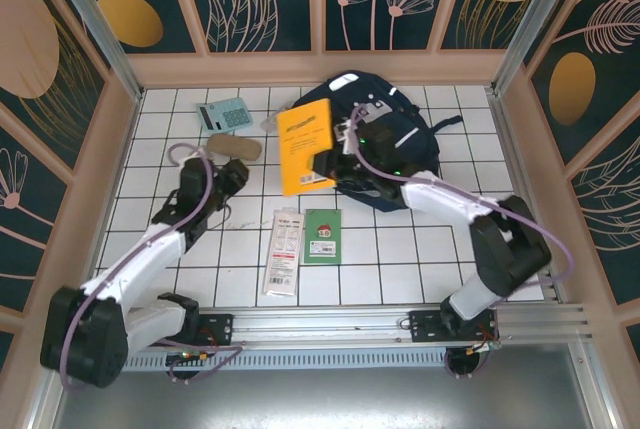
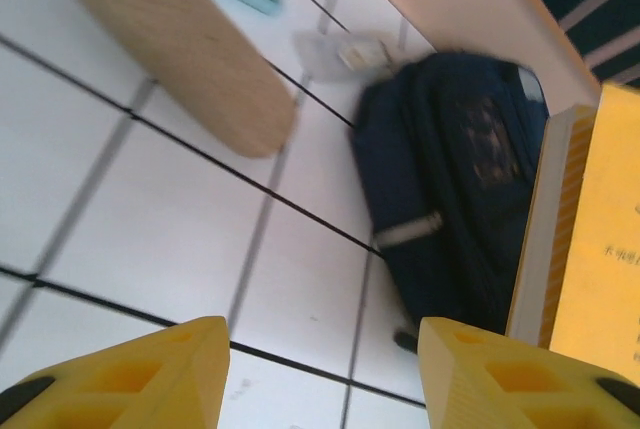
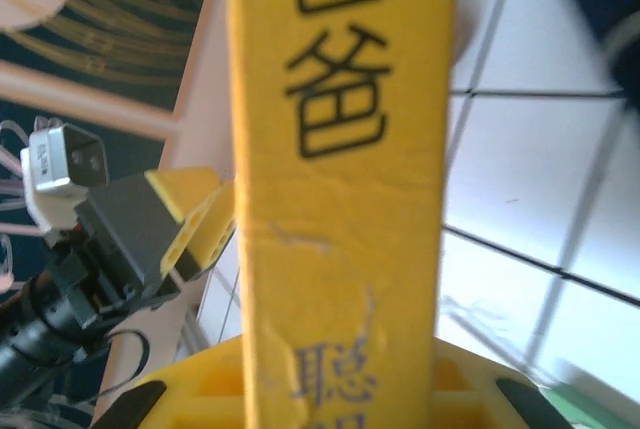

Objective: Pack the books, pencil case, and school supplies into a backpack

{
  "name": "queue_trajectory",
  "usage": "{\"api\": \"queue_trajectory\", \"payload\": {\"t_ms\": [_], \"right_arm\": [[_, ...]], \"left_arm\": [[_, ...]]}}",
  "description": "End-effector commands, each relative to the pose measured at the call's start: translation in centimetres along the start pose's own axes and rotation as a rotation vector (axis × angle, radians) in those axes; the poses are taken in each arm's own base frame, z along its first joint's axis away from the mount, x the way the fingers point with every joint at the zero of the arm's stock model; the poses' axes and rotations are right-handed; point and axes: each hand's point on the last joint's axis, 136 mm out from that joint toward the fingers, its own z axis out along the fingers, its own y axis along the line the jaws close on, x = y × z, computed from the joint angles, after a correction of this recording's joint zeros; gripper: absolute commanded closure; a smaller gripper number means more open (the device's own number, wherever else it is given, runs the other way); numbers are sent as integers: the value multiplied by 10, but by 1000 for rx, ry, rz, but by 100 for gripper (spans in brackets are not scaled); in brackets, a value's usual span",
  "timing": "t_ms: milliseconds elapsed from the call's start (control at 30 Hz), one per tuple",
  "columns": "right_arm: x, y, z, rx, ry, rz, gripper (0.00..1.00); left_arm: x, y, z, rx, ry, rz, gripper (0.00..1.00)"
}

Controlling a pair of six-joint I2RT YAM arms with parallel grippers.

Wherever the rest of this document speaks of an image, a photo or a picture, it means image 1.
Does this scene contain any beige fabric pencil case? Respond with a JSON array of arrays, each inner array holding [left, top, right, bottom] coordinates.
[[206, 133, 264, 165]]

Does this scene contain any navy blue backpack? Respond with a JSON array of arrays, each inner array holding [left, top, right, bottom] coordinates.
[[289, 70, 464, 214]]

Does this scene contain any yellow book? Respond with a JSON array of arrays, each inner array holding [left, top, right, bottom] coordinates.
[[276, 97, 337, 198]]

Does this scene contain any green house notepad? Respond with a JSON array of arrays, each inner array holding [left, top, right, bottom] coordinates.
[[302, 208, 343, 266]]

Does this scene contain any teal calculator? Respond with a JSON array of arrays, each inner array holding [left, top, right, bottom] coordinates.
[[195, 97, 255, 132]]

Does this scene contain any white ruler set package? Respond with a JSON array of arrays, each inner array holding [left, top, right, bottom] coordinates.
[[262, 206, 306, 299]]

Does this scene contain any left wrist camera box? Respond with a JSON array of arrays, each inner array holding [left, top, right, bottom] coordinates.
[[179, 158, 210, 197]]

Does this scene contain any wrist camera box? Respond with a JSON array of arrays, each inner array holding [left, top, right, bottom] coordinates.
[[332, 118, 356, 146], [179, 158, 210, 197]]

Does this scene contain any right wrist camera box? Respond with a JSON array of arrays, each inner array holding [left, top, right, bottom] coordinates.
[[332, 118, 356, 146]]

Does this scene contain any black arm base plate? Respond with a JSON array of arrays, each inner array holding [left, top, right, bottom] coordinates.
[[196, 312, 237, 346], [408, 307, 500, 346]]

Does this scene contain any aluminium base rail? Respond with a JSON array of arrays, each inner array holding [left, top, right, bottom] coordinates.
[[122, 300, 596, 351]]

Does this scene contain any aluminium corner post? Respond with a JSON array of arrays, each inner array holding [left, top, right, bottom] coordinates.
[[488, 0, 601, 96], [39, 0, 147, 103]]

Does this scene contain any perforated metal cable tray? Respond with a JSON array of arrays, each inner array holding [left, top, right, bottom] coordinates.
[[122, 347, 454, 373]]

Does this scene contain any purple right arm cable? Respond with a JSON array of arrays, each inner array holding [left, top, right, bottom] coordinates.
[[347, 104, 576, 290]]

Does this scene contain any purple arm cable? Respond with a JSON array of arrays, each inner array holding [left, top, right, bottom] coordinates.
[[62, 142, 245, 393], [347, 104, 576, 290]]

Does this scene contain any aluminium side rail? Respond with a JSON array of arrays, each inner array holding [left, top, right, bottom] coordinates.
[[487, 86, 629, 429]]

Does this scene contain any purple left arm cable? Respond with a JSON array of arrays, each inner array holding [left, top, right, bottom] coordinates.
[[62, 142, 245, 393]]

